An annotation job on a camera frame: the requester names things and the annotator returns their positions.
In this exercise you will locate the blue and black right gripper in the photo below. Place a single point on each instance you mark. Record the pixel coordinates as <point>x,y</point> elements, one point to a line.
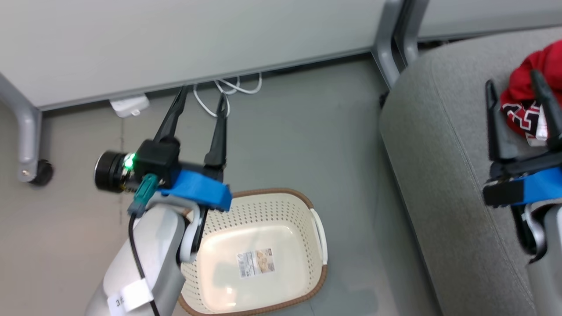
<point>544,182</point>

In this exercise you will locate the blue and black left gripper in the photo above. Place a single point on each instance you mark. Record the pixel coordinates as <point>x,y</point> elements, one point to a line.
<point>199,188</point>

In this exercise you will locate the red garment with black-white print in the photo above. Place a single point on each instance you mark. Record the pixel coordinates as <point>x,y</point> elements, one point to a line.
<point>527,83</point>

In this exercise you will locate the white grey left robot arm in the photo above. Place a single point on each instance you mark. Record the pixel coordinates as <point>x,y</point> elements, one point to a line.
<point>158,245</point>

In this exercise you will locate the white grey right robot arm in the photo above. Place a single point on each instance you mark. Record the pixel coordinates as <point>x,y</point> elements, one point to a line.
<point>549,263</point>

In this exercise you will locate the cream perforated laundry basket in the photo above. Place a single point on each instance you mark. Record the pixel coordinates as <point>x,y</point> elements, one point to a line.
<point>228,263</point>

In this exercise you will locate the white power adapter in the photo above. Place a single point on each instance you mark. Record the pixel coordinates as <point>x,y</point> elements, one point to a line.
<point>129,106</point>

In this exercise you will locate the grey fabric sofa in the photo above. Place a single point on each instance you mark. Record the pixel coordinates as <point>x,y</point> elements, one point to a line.
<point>439,175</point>

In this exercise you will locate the grey metal partition leg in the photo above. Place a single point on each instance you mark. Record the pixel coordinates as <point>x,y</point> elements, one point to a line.
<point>410,35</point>
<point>386,39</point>

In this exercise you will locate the paper label sticker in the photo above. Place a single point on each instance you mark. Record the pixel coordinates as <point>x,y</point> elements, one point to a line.
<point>257,262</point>

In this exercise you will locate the black caster wheel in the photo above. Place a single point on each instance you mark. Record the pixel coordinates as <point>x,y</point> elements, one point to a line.
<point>44,172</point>

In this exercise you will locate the grey table leg with caster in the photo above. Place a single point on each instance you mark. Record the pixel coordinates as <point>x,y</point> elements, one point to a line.
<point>26,131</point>

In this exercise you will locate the white paper tag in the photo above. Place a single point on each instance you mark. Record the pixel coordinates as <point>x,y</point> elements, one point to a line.
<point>131,296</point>

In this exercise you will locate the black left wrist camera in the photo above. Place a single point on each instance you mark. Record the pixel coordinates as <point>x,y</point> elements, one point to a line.
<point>153,162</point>

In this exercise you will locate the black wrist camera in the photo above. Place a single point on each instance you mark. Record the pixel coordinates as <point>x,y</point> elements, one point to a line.
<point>153,162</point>
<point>502,194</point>

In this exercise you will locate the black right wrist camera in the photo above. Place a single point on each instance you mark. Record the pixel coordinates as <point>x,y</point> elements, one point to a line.
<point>502,194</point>

